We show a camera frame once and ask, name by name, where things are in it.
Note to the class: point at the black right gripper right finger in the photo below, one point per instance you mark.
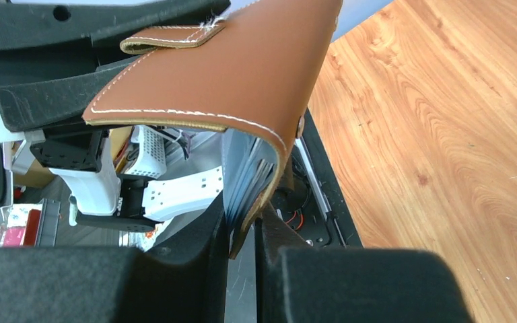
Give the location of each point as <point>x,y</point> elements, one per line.
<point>297,282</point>

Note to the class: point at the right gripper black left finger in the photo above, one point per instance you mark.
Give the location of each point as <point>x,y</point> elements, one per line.
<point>181,280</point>

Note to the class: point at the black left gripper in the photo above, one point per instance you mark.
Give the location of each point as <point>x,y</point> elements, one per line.
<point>55,49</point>

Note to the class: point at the brown leather card holder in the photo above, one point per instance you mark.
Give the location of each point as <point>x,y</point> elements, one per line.
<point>247,75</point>

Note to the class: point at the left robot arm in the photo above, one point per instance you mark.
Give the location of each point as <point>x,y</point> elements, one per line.
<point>80,154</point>

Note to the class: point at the white perforated basket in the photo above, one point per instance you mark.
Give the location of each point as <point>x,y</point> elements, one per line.
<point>147,157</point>

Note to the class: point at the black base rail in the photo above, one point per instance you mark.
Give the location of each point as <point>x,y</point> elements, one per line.
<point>309,198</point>

